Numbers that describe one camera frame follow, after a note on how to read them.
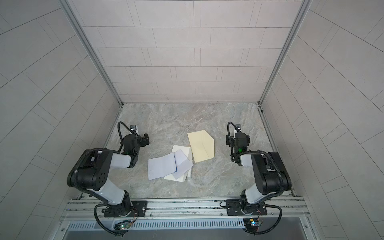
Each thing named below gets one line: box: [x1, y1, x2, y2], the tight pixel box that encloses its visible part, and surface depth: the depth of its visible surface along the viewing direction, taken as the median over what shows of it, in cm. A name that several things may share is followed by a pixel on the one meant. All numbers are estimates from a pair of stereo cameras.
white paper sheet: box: [147, 152, 178, 181], surface depth 87 cm
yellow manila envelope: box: [187, 129, 215, 163], surface depth 96 cm
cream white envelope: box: [164, 145, 193, 183], surface depth 86 cm
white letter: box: [172, 149, 194, 180], surface depth 87 cm
